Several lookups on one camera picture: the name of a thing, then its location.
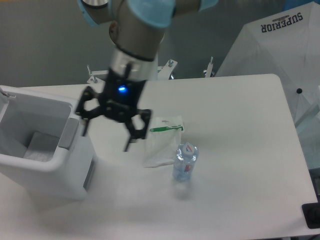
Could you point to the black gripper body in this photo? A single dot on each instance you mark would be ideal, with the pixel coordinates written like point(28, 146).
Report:
point(120, 96)

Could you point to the white push-button trash can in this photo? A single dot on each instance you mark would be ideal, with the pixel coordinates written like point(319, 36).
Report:
point(42, 145)

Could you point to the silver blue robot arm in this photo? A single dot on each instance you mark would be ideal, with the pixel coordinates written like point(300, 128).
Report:
point(137, 28)

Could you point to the white green plastic bag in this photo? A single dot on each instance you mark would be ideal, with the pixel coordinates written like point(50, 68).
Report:
point(163, 138)

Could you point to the clear plastic water bottle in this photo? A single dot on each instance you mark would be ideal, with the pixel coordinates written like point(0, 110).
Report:
point(185, 160)

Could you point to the white Superior umbrella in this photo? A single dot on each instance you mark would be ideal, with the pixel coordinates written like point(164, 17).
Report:
point(286, 44)

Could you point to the black device at edge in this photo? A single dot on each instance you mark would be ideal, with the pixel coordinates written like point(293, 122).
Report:
point(311, 212)

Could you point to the white metal base frame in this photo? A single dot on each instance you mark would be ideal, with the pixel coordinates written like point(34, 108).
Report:
point(165, 72)

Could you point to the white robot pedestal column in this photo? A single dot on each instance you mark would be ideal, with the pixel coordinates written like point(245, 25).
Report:
point(153, 73)

